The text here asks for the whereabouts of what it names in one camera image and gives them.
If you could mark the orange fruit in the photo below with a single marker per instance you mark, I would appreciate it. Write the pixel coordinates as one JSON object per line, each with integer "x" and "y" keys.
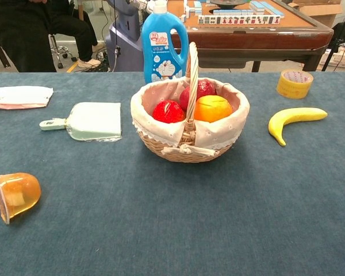
{"x": 212, "y": 109}

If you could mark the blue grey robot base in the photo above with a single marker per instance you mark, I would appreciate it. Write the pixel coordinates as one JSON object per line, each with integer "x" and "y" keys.
{"x": 126, "y": 37}

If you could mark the wicker basket with cloth liner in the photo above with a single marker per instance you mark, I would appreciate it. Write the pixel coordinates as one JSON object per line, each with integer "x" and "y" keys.
{"x": 172, "y": 135}

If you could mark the red strawberry toy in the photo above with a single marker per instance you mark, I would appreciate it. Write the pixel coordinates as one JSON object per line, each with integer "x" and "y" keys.
{"x": 168, "y": 112}

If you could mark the dark red apple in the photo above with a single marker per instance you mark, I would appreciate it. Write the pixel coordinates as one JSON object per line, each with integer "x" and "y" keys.
{"x": 205, "y": 87}

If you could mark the light green dustpan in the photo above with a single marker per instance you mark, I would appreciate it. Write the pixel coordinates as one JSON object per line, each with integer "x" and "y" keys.
{"x": 95, "y": 122}

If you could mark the blue detergent bottle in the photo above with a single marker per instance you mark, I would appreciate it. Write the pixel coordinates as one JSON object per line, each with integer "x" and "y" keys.
{"x": 161, "y": 49}

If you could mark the yellow banana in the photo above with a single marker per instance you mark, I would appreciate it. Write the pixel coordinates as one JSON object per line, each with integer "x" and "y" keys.
{"x": 290, "y": 118}

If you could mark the yellow tape roll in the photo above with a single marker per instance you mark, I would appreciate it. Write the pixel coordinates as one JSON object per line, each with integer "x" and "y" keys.
{"x": 293, "y": 86}

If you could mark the wooden mahjong table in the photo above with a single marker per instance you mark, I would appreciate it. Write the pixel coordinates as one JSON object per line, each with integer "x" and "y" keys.
{"x": 261, "y": 37}

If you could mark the row of mahjong tiles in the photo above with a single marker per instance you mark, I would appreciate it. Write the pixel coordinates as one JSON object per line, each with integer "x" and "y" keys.
{"x": 238, "y": 19}

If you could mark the office chair wheeled base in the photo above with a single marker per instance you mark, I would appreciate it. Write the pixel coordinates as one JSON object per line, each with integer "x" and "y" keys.
{"x": 61, "y": 51}

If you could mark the white folded cloth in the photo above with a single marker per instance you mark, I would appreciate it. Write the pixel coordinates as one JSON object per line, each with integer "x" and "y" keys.
{"x": 18, "y": 96}

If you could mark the orange jelly cup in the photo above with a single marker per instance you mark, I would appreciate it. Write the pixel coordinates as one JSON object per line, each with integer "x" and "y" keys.
{"x": 18, "y": 194}

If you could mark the person in black clothes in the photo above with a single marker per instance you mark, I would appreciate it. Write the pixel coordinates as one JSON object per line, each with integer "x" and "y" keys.
{"x": 31, "y": 28}

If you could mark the white plastic crate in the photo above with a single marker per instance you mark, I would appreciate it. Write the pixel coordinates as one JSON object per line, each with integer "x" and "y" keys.
{"x": 340, "y": 59}

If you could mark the black tripod leg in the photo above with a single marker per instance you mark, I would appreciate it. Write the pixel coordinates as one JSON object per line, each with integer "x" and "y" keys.
{"x": 337, "y": 37}

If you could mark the cardboard box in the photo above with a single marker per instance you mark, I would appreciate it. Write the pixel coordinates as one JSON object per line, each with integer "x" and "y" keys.
{"x": 322, "y": 11}

